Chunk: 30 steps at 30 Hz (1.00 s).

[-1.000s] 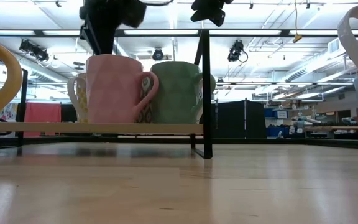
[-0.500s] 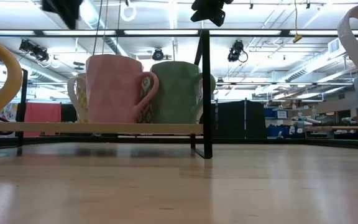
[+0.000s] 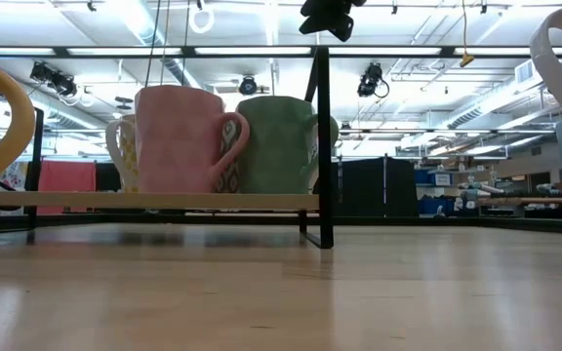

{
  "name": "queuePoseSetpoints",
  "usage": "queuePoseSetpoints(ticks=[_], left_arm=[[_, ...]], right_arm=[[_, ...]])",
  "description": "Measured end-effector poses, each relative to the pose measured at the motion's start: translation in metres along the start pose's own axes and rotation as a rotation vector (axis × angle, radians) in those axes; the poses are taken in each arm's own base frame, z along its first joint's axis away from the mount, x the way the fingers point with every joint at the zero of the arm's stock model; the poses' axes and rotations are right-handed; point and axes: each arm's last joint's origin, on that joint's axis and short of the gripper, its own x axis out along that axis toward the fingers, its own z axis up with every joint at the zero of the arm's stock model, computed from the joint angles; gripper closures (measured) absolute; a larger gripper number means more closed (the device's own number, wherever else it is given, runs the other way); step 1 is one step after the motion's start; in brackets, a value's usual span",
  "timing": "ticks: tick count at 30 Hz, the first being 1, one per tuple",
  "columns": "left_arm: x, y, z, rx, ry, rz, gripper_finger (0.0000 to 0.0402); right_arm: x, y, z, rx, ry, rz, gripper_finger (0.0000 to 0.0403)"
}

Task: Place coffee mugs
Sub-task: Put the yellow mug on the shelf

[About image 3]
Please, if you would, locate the yellow hanging cord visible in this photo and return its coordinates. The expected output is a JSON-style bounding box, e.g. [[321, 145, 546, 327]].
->
[[459, 0, 476, 68]]

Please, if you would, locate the black overhead frame beam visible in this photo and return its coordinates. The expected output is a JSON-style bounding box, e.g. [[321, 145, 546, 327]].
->
[[0, 45, 562, 59]]

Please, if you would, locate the pink faceted mug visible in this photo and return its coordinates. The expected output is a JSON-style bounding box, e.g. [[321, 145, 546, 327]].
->
[[134, 85, 252, 195]]

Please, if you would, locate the thin black hanging cable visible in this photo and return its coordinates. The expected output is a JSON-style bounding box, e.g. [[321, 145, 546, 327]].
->
[[143, 0, 163, 88]]

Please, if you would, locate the black metal rack wooden shelf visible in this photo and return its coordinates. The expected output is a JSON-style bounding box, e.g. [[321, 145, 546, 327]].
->
[[0, 44, 336, 251]]

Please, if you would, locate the red hanging cloth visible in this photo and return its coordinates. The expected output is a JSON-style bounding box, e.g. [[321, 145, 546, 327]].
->
[[38, 160, 98, 216]]

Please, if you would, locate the black hanging camera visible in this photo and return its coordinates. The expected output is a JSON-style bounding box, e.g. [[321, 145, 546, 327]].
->
[[357, 61, 390, 98], [238, 75, 259, 97], [29, 60, 79, 98]]

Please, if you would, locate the green faceted mug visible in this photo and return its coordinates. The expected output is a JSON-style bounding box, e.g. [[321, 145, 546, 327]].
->
[[235, 96, 340, 195]]

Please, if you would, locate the white hanging ring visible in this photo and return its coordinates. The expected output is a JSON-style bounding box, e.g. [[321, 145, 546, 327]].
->
[[187, 0, 216, 35]]

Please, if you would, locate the grey ikat mug red rim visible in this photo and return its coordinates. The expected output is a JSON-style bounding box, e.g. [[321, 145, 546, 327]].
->
[[212, 119, 244, 194]]

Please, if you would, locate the white mug red floral pattern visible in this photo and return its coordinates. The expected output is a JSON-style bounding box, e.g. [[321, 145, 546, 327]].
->
[[529, 7, 562, 117]]

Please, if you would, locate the black table edge rail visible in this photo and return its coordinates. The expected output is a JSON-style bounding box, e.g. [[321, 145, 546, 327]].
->
[[0, 213, 562, 236]]

